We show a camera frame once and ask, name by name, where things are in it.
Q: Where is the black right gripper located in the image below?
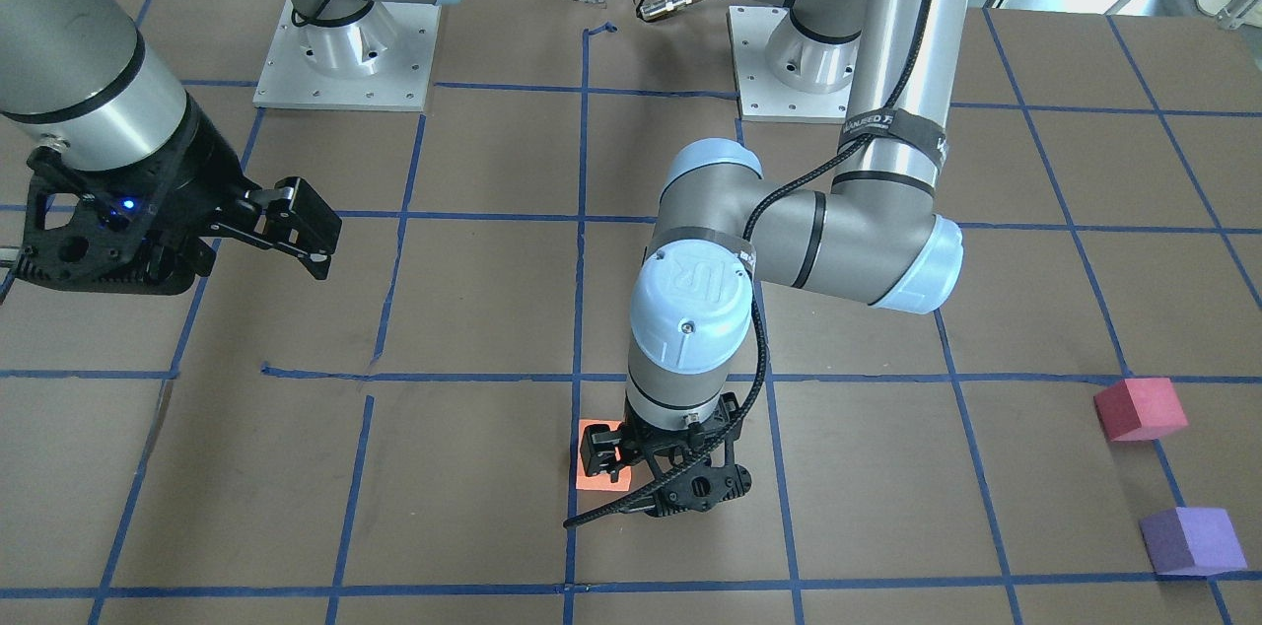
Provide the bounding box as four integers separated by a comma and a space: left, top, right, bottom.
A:
15, 104, 342, 295

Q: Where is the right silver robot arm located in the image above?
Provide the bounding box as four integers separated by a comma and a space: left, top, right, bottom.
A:
1, 0, 459, 295

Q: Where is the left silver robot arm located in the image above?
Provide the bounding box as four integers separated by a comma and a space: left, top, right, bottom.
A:
565, 0, 968, 529

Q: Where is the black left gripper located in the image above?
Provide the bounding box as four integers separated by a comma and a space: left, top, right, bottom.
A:
578, 391, 752, 519

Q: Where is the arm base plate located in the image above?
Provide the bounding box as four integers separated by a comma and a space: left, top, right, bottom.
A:
252, 3, 443, 112
729, 6, 858, 122

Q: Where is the orange foam block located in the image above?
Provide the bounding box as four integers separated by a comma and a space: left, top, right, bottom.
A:
574, 419, 631, 492

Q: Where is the purple foam block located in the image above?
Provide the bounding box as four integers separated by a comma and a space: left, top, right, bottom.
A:
1140, 508, 1248, 577

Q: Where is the silver cable connector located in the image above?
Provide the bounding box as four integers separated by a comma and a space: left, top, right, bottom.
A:
636, 0, 704, 23

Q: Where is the pink foam block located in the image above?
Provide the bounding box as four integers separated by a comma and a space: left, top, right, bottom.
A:
1092, 378, 1189, 442

